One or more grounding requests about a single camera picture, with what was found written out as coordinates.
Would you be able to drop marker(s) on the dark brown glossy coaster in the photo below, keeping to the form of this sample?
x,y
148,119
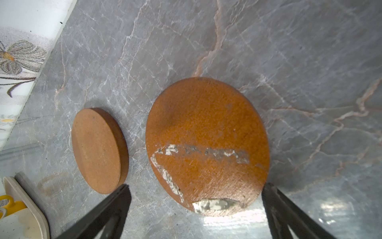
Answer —
x,y
208,146

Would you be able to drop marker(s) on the brown cork round coaster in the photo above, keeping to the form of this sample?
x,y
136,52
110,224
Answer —
x,y
100,150

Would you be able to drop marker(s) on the yellow mug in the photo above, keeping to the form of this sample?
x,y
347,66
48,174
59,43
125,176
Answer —
x,y
10,206

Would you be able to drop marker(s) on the beige serving tray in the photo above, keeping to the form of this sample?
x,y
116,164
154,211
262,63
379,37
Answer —
x,y
29,223

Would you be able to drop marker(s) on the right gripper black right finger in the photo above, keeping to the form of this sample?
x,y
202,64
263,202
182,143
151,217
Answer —
x,y
285,216

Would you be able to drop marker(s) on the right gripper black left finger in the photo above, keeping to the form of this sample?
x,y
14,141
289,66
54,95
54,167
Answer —
x,y
108,217

